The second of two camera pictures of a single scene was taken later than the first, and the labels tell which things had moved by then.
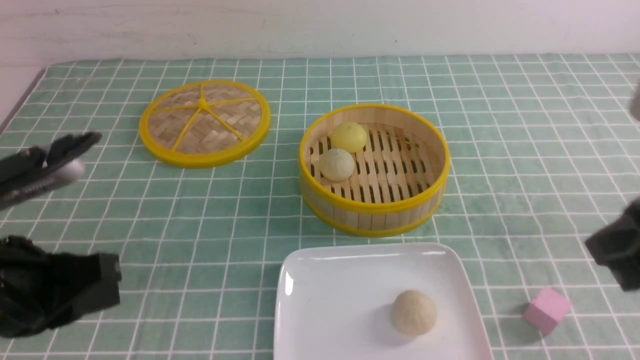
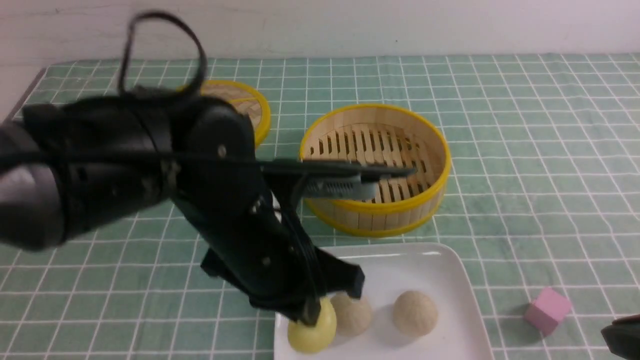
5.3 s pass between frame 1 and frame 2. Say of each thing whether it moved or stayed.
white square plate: stayed
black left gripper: moved
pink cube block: stayed
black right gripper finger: moved
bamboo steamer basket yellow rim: stayed
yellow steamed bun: moved
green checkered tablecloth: stayed
